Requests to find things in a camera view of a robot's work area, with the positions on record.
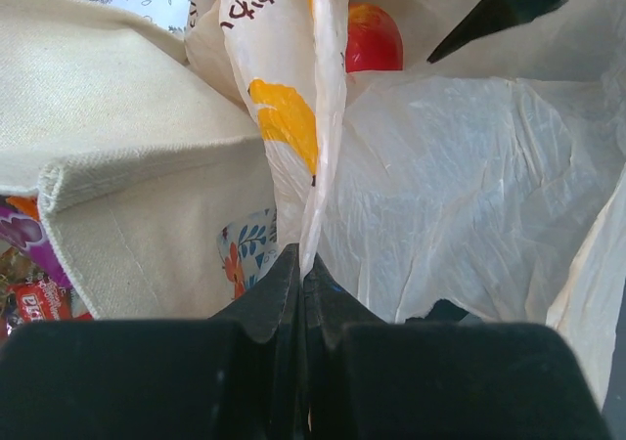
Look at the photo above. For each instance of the beige canvas tote bag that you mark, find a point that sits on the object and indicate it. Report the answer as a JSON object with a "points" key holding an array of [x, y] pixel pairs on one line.
{"points": [[137, 164]]}

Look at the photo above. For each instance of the red food item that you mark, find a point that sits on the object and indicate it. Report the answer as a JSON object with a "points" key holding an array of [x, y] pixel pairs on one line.
{"points": [[374, 40]]}

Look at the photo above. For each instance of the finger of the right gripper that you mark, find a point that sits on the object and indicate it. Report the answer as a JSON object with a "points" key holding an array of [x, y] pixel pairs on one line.
{"points": [[488, 17]]}

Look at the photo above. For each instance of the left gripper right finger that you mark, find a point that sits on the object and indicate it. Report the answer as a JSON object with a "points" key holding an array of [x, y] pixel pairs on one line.
{"points": [[429, 379]]}

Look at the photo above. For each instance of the snack packets in tote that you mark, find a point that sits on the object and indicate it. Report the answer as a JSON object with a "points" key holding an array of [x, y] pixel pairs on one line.
{"points": [[34, 285]]}

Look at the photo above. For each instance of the orange plastic grocery bag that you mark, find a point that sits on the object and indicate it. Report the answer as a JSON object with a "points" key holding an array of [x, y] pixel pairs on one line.
{"points": [[494, 179]]}

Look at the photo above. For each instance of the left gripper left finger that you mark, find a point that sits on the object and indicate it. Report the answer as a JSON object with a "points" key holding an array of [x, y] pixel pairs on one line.
{"points": [[231, 376]]}

